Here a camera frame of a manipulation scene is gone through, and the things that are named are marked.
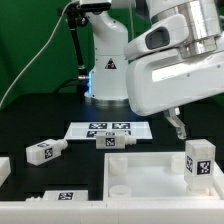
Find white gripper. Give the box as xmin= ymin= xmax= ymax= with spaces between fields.
xmin=126 ymin=47 xmax=224 ymax=140

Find white square tabletop tray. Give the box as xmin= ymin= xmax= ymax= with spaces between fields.
xmin=103 ymin=152 xmax=224 ymax=201

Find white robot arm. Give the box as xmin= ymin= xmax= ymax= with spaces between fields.
xmin=85 ymin=0 xmax=224 ymax=139

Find white marker base sheet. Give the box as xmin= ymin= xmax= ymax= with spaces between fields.
xmin=64 ymin=122 xmax=152 ymax=140

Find white left fence block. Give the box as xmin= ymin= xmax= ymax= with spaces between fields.
xmin=0 ymin=157 xmax=11 ymax=187

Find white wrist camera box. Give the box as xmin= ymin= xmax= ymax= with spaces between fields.
xmin=124 ymin=14 xmax=189 ymax=60

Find black cables at base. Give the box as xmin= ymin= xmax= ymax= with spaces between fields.
xmin=52 ymin=77 xmax=88 ymax=95

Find black camera on mount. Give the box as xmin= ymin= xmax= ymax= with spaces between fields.
xmin=79 ymin=0 xmax=112 ymax=12

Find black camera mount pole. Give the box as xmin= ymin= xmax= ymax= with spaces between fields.
xmin=56 ymin=3 xmax=89 ymax=94

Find white cable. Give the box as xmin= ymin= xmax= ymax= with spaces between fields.
xmin=0 ymin=0 xmax=81 ymax=109

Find white front fence wall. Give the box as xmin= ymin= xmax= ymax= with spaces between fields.
xmin=0 ymin=200 xmax=224 ymax=224

